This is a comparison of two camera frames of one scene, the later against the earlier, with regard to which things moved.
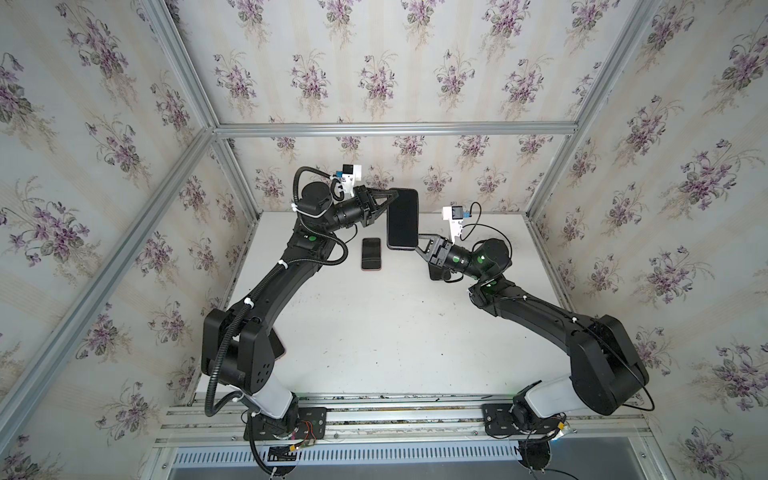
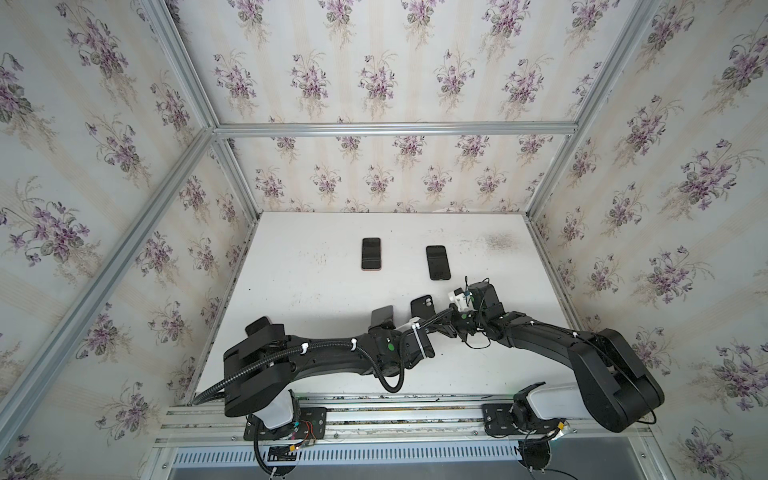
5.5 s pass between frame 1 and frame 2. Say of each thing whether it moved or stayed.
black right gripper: moved
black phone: moved
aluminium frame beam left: stayed
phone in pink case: stayed
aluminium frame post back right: stayed
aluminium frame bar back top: stayed
